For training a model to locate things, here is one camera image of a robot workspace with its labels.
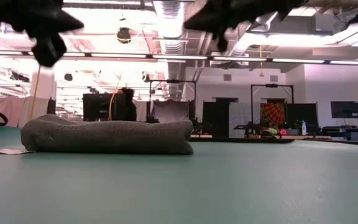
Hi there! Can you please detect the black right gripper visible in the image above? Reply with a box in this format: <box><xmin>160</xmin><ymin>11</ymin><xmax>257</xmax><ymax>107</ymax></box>
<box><xmin>183</xmin><ymin>0</ymin><xmax>308</xmax><ymax>53</ymax></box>

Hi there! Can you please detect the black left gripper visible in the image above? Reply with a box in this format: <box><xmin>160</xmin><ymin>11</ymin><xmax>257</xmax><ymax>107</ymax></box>
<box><xmin>0</xmin><ymin>0</ymin><xmax>85</xmax><ymax>68</ymax></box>

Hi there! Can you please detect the grey woven towel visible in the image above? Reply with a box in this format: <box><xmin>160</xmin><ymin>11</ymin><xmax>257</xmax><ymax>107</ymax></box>
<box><xmin>0</xmin><ymin>113</ymin><xmax>195</xmax><ymax>156</ymax></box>

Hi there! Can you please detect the long ceiling light strip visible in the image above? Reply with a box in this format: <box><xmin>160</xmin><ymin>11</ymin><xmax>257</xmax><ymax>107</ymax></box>
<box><xmin>0</xmin><ymin>49</ymin><xmax>358</xmax><ymax>67</ymax></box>

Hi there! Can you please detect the white pillar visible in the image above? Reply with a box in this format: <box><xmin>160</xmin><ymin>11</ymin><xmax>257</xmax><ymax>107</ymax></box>
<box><xmin>31</xmin><ymin>66</ymin><xmax>58</xmax><ymax>101</ymax></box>

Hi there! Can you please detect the black monitor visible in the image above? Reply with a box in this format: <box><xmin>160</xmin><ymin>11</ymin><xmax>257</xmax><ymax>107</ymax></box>
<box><xmin>82</xmin><ymin>93</ymin><xmax>118</xmax><ymax>123</ymax></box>

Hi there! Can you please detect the black flat panel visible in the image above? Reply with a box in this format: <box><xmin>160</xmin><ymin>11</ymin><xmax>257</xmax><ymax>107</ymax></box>
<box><xmin>285</xmin><ymin>103</ymin><xmax>319</xmax><ymax>128</ymax></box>
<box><xmin>201</xmin><ymin>101</ymin><xmax>230</xmax><ymax>139</ymax></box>

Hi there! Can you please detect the pink curtain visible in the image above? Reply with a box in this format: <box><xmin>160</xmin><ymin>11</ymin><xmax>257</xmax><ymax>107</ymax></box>
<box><xmin>0</xmin><ymin>96</ymin><xmax>50</xmax><ymax>129</ymax></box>

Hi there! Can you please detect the grey cloth backdrop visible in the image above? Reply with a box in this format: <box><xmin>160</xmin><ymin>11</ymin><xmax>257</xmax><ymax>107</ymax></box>
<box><xmin>152</xmin><ymin>99</ymin><xmax>191</xmax><ymax>124</ymax></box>

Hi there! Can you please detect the grey patterned panel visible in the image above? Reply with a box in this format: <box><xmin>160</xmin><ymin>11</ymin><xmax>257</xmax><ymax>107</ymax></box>
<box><xmin>228</xmin><ymin>102</ymin><xmax>262</xmax><ymax>139</ymax></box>

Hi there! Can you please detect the person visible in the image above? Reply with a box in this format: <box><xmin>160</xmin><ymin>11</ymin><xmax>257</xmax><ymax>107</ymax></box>
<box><xmin>116</xmin><ymin>87</ymin><xmax>137</xmax><ymax>123</ymax></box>

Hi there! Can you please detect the orange mandala cloth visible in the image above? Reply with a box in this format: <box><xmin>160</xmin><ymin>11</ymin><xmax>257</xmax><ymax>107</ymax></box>
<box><xmin>259</xmin><ymin>103</ymin><xmax>287</xmax><ymax>129</ymax></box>

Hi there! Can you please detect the green table mat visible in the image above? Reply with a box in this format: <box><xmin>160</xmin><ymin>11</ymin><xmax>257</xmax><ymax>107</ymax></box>
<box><xmin>0</xmin><ymin>124</ymin><xmax>358</xmax><ymax>224</ymax></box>

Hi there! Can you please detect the distant black workbench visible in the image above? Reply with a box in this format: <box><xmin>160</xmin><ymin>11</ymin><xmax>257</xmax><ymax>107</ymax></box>
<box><xmin>321</xmin><ymin>106</ymin><xmax>358</xmax><ymax>141</ymax></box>

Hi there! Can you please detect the silver ceiling duct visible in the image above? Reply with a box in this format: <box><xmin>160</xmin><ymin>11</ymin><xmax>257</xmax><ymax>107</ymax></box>
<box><xmin>152</xmin><ymin>0</ymin><xmax>186</xmax><ymax>98</ymax></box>

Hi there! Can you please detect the yellow hanging cable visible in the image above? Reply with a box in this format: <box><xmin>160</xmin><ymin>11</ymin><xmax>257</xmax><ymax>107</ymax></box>
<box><xmin>29</xmin><ymin>73</ymin><xmax>41</xmax><ymax>119</ymax></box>
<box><xmin>108</xmin><ymin>73</ymin><xmax>122</xmax><ymax>122</ymax></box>

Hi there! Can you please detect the black metal rig frame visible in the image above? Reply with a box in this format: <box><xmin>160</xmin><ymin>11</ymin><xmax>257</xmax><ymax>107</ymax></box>
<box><xmin>149</xmin><ymin>79</ymin><xmax>198</xmax><ymax>124</ymax></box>
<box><xmin>250</xmin><ymin>83</ymin><xmax>295</xmax><ymax>125</ymax></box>

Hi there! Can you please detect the black metal table frame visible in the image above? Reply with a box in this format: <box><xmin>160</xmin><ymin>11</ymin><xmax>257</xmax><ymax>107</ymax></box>
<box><xmin>190</xmin><ymin>136</ymin><xmax>358</xmax><ymax>147</ymax></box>

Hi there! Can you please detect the wall mounted black screen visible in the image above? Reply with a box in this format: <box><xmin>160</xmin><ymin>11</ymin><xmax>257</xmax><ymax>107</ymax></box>
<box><xmin>330</xmin><ymin>100</ymin><xmax>358</xmax><ymax>119</ymax></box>

